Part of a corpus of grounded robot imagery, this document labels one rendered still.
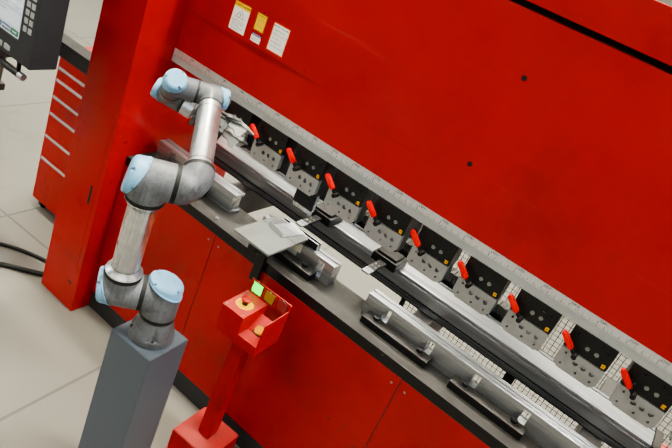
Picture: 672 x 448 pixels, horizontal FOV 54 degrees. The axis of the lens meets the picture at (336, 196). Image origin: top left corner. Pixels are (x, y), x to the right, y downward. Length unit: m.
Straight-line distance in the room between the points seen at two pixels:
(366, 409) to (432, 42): 1.37
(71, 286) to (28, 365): 0.45
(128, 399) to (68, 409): 0.76
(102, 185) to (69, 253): 0.45
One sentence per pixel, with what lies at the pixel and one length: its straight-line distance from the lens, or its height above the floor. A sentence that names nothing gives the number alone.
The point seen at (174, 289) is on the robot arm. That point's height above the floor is 1.00.
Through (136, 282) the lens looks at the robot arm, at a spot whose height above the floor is 1.00.
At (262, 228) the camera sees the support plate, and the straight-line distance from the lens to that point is 2.62.
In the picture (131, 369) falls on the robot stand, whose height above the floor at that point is 0.69.
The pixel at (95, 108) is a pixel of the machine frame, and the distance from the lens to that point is 3.09.
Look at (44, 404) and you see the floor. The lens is 3.11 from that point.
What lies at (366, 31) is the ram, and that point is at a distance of 2.41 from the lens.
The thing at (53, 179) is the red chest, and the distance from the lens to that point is 4.05.
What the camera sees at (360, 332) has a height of 0.87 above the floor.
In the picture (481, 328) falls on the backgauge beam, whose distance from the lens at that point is 2.71.
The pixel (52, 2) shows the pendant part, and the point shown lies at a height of 1.51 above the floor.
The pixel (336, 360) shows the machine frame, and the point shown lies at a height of 0.71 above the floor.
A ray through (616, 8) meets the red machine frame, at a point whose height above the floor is 2.24.
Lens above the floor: 2.28
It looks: 24 degrees down
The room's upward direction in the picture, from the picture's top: 23 degrees clockwise
